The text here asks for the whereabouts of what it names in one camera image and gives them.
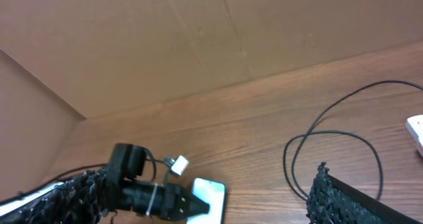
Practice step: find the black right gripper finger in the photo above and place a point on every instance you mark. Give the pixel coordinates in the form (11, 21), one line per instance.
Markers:
(333, 201)

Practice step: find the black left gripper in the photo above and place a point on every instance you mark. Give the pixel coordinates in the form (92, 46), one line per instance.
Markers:
(170, 202)

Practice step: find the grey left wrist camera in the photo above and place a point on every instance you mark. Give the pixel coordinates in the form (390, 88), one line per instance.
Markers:
(177, 166)

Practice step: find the blue Samsung Galaxy smartphone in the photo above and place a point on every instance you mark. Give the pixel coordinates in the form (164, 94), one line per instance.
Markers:
(212, 193)

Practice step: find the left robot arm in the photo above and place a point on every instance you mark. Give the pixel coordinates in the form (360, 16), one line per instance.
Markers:
(104, 189)

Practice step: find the white power extension strip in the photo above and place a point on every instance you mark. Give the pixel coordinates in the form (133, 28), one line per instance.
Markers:
(414, 127)

